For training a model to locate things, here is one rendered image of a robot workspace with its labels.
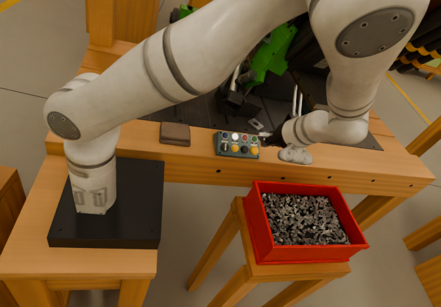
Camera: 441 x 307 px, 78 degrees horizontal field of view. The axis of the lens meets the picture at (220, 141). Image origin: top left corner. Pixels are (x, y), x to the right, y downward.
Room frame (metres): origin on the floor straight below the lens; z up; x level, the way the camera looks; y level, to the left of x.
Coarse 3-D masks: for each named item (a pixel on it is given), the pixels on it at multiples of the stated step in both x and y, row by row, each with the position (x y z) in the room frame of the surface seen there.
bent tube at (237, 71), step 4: (272, 32) 0.99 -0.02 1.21; (268, 36) 0.99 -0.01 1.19; (264, 40) 0.95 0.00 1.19; (268, 40) 0.97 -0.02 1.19; (268, 44) 0.96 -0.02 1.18; (244, 60) 1.01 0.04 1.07; (240, 64) 0.99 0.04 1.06; (236, 68) 0.97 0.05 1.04; (240, 68) 0.98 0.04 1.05; (236, 72) 0.96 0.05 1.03; (240, 72) 0.97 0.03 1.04; (232, 76) 0.95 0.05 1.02; (236, 76) 0.95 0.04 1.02; (232, 80) 0.93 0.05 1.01; (232, 84) 0.92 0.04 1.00; (236, 84) 0.93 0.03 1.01; (232, 88) 0.91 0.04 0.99; (236, 88) 0.92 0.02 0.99; (228, 92) 0.90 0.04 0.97
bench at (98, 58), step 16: (96, 48) 0.97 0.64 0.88; (112, 48) 1.02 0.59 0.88; (128, 48) 1.07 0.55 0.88; (96, 64) 0.86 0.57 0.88; (368, 128) 1.26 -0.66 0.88; (384, 128) 1.33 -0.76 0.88; (384, 144) 1.17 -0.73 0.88; (400, 144) 1.24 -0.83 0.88; (368, 208) 1.04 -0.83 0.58; (384, 208) 1.01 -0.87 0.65; (368, 224) 1.03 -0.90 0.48
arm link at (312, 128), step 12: (300, 120) 0.53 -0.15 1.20; (312, 120) 0.51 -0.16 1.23; (324, 120) 0.52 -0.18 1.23; (336, 120) 0.45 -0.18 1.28; (360, 120) 0.45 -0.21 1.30; (300, 132) 0.51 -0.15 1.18; (312, 132) 0.49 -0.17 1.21; (324, 132) 0.46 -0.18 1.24; (336, 132) 0.44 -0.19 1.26; (348, 132) 0.43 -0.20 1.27; (360, 132) 0.44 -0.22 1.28
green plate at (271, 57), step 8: (280, 32) 0.96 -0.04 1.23; (288, 32) 0.93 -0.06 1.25; (296, 32) 0.91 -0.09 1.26; (272, 40) 0.97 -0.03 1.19; (280, 40) 0.93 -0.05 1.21; (288, 40) 0.91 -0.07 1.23; (264, 48) 0.97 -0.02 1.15; (272, 48) 0.94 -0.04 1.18; (280, 48) 0.90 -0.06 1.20; (288, 48) 0.93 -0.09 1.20; (256, 56) 0.98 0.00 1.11; (264, 56) 0.94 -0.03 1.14; (272, 56) 0.90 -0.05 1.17; (280, 56) 0.92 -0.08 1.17; (256, 64) 0.95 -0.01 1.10; (264, 64) 0.91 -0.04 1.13; (272, 64) 0.91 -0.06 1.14; (280, 64) 0.93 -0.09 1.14; (280, 72) 0.93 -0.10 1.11
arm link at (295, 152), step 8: (288, 120) 0.58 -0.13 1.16; (296, 120) 0.55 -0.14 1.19; (288, 128) 0.54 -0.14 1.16; (288, 136) 0.53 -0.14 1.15; (296, 136) 0.52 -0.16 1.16; (288, 144) 0.53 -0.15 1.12; (296, 144) 0.52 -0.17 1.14; (304, 144) 0.52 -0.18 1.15; (280, 152) 0.50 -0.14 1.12; (288, 152) 0.51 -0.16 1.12; (296, 152) 0.52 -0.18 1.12; (304, 152) 0.53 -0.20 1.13; (288, 160) 0.50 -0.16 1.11; (296, 160) 0.50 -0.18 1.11; (304, 160) 0.51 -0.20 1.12; (312, 160) 0.53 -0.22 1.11
